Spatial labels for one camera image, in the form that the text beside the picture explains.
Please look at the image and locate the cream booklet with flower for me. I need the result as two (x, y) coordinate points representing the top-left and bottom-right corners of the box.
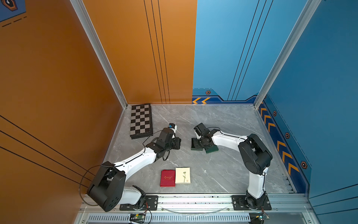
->
(175, 167), (191, 184)

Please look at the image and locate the green jewelry box lid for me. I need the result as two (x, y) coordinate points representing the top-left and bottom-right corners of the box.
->
(205, 145), (219, 154)

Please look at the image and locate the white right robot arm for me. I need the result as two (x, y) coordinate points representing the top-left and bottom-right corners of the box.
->
(192, 123), (273, 211)

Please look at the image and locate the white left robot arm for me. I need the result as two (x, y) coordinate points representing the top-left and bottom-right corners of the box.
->
(87, 123), (181, 212)

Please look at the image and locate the black and silver chessboard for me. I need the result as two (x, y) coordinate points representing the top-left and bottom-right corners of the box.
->
(130, 104), (153, 140)

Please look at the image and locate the left green circuit board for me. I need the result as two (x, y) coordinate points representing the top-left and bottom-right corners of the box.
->
(129, 213), (146, 224)

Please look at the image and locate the green circuit board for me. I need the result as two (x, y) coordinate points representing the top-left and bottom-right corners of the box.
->
(129, 213), (146, 224)
(249, 213), (270, 224)

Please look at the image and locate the right green circuit board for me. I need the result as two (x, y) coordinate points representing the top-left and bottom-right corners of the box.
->
(249, 213), (270, 224)

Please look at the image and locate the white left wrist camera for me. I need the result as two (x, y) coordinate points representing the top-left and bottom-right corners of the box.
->
(168, 123), (177, 133)

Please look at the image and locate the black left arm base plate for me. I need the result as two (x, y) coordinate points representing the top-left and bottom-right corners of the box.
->
(119, 195), (158, 211)

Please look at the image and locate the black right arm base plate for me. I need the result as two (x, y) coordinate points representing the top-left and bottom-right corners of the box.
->
(231, 193), (272, 211)

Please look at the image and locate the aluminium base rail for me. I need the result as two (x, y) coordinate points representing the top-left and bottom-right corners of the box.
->
(74, 193), (319, 224)

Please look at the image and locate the silver aluminium corner post left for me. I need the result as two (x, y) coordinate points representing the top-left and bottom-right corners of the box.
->
(70, 0), (128, 109)

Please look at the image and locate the silver aluminium corner post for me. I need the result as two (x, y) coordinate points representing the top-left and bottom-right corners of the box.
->
(253, 0), (321, 110)
(70, 0), (128, 109)

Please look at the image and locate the silver aluminium corner post right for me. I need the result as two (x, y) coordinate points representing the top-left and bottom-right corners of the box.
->
(253, 0), (321, 110)

